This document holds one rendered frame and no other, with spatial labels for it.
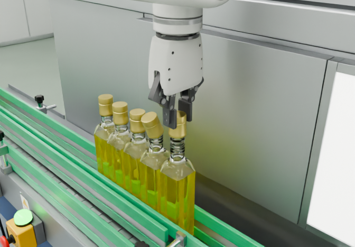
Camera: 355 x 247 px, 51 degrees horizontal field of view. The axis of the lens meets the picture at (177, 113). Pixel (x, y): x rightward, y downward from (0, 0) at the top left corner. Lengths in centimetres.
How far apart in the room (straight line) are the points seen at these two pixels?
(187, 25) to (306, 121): 27
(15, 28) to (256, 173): 643
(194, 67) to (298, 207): 34
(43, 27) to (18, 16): 48
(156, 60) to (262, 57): 20
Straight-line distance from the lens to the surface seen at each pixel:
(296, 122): 70
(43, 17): 720
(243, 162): 80
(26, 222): 106
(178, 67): 63
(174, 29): 60
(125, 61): 103
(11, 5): 694
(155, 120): 73
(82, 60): 122
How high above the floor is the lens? 167
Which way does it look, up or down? 26 degrees down
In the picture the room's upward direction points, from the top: straight up
